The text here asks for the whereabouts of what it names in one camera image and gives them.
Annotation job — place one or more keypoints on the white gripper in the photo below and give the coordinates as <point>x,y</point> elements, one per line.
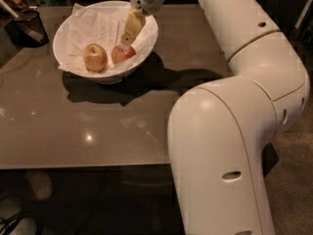
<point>136,19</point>

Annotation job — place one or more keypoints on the red apple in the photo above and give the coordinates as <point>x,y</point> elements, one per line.
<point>122,54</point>

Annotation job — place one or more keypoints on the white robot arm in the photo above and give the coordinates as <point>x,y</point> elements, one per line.
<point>217,131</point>

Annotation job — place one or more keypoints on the white bowl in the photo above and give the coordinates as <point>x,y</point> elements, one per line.
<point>62,39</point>

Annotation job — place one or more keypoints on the left red-yellow apple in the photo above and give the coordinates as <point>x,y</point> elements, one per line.
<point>95,57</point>

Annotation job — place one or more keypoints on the white paper liner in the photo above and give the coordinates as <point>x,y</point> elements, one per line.
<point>94,26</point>

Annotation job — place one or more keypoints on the black mesh pen holder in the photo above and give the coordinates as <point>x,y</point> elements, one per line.
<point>29,31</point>

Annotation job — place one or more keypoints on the white shoe under table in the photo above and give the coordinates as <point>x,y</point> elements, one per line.
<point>40,183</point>

